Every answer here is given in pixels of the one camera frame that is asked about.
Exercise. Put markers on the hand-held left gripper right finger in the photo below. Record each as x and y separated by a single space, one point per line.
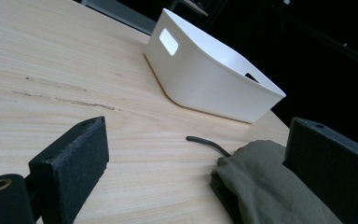
329 161

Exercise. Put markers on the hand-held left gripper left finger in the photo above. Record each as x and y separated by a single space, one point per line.
71 165

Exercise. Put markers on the white plastic storage box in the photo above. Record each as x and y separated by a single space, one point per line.
205 77

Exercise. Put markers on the olive green cloth garment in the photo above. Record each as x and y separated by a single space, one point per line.
267 186

